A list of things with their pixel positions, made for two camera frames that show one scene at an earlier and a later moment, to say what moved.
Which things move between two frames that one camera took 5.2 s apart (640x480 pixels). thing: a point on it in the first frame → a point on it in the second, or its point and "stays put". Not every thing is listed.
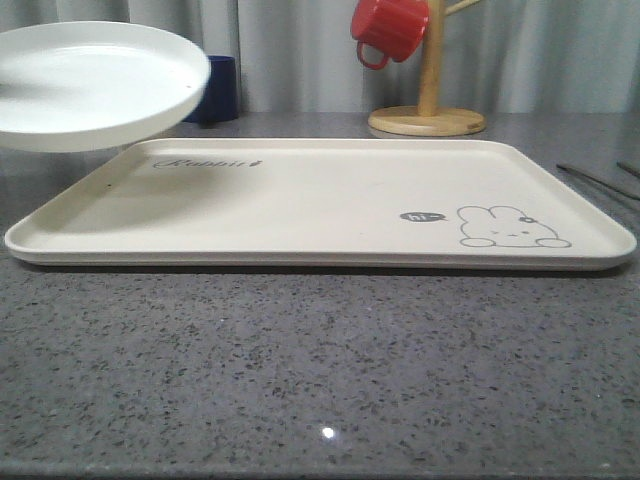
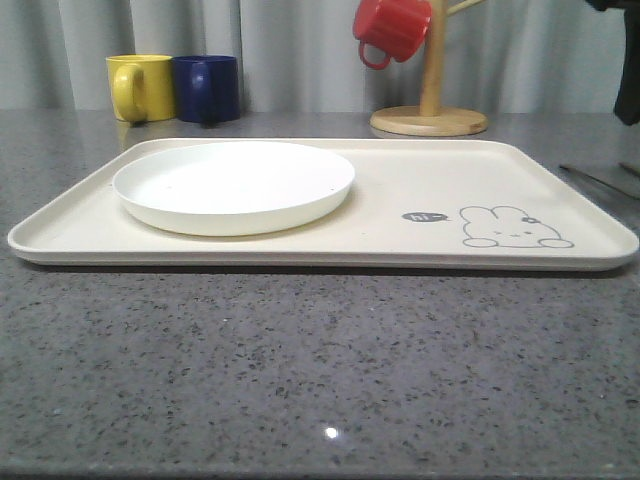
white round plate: (78, 86) → (230, 188)
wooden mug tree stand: (429, 119) stays put
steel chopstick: (600, 183) stays put
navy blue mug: (220, 100) stays put
